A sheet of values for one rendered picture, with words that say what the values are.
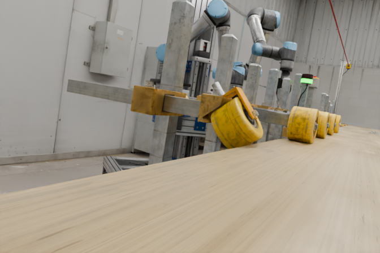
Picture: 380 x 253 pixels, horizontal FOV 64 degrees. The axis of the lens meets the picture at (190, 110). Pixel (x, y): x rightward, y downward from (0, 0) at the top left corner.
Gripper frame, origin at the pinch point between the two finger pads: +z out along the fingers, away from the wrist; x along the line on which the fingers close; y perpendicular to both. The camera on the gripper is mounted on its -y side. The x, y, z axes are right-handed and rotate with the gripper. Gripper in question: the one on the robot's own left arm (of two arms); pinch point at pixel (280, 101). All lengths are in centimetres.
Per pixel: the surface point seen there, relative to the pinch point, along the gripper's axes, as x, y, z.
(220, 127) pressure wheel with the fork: 24, -136, 9
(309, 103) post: -23.7, 41.1, -3.3
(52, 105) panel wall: 223, 116, 39
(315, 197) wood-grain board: 14, -159, 11
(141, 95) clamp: 40, -131, 6
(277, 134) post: 2.1, -30.4, 16.7
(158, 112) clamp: 36, -130, 8
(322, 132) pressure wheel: -3, -91, 9
